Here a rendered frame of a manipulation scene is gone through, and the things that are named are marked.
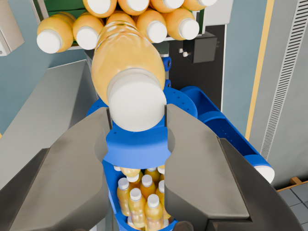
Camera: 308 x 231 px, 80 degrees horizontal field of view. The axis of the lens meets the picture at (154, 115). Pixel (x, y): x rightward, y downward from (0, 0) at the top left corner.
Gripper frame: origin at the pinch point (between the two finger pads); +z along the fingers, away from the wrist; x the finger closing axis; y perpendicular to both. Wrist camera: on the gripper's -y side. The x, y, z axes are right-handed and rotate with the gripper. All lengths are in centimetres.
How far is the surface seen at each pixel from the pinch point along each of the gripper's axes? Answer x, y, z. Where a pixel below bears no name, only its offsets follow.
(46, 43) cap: -17.6, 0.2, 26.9
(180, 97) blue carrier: 10.0, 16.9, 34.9
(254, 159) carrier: 51, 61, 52
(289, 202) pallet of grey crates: 222, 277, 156
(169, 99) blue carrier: 6.7, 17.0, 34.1
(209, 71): 54, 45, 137
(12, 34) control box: -25.6, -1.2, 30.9
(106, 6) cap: -5.8, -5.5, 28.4
